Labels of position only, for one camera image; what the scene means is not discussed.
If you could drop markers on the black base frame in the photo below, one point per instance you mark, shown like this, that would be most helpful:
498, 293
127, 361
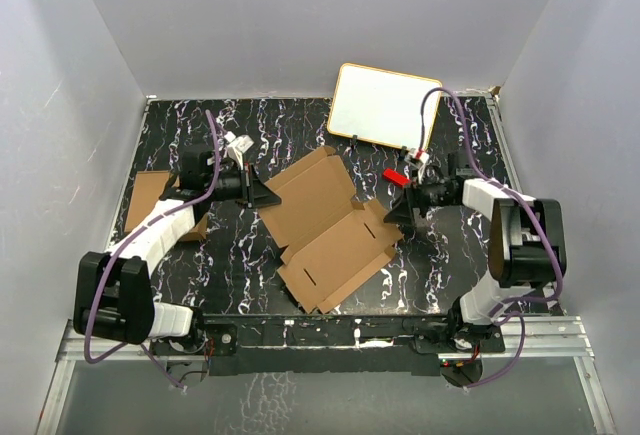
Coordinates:
417, 344

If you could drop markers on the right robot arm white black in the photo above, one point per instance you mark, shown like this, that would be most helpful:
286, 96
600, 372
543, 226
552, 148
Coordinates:
525, 252

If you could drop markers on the aluminium rail frame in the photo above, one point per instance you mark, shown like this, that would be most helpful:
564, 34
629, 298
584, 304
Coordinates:
545, 382

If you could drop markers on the red rectangular block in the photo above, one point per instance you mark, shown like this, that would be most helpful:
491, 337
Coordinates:
395, 178

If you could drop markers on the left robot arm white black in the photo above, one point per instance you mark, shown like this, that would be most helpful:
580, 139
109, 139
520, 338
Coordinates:
114, 299

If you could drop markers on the brown cardboard box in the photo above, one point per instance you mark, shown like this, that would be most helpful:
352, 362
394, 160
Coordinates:
331, 242
147, 188

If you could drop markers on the white board yellow frame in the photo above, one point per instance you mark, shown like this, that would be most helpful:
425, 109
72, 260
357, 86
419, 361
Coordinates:
384, 107

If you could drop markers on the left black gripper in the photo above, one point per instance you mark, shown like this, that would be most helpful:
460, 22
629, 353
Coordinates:
254, 192

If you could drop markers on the folded brown cardboard box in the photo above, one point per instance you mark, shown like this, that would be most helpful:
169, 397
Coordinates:
147, 188

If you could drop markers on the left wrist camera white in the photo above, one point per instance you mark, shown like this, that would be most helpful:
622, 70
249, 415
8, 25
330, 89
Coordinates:
237, 146

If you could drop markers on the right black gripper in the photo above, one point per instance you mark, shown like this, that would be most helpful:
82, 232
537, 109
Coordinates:
402, 212

